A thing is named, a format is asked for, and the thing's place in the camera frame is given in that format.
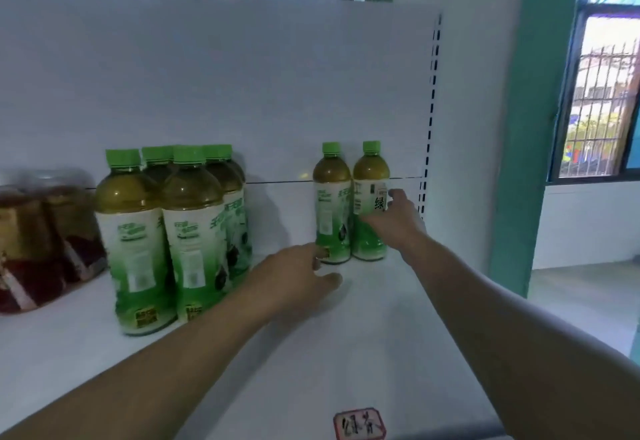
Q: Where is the person's left hand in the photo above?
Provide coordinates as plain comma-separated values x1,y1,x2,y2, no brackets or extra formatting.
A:
248,243,344,317

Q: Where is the person's right hand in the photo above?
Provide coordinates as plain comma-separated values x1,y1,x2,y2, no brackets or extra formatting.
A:
362,190,432,255

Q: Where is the row of green-capped bottles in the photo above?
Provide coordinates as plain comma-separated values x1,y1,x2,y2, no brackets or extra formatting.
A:
95,145,251,336

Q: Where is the white metal shelf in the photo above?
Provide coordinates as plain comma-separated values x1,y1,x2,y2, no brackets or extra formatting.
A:
0,0,511,440

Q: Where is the row of amber drink bottles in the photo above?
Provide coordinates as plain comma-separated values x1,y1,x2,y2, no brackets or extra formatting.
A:
0,167,109,314

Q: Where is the person's right forearm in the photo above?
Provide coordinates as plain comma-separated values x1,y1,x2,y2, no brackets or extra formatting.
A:
405,235,640,440

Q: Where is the person's left forearm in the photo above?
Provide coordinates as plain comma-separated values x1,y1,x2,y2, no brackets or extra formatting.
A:
0,279,291,440

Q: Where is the small handwritten shelf label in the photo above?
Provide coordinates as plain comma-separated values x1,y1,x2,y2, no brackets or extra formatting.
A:
334,407,387,440

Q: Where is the blue-framed barred window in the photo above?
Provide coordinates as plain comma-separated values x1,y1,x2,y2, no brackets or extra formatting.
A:
550,0,640,184

